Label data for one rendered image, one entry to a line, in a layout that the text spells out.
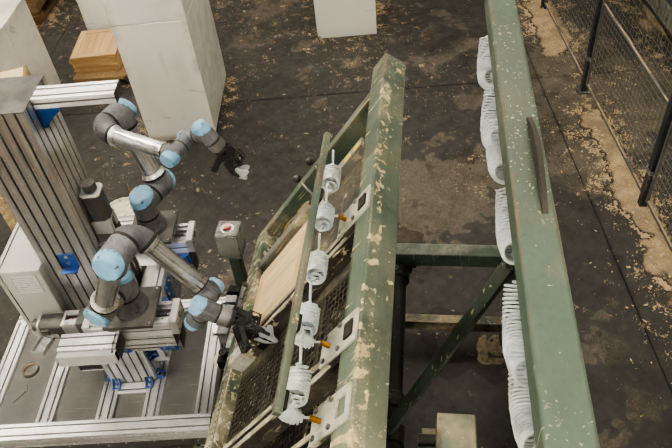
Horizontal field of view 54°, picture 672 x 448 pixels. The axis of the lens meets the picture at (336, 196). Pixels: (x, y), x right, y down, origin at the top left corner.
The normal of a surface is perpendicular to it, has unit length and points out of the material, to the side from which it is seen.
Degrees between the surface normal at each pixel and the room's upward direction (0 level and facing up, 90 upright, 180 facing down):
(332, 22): 90
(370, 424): 35
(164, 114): 90
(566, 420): 0
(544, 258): 0
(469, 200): 0
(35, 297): 90
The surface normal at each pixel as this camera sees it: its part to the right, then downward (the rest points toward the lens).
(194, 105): 0.02, 0.69
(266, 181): -0.08, -0.72
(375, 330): 0.50, -0.58
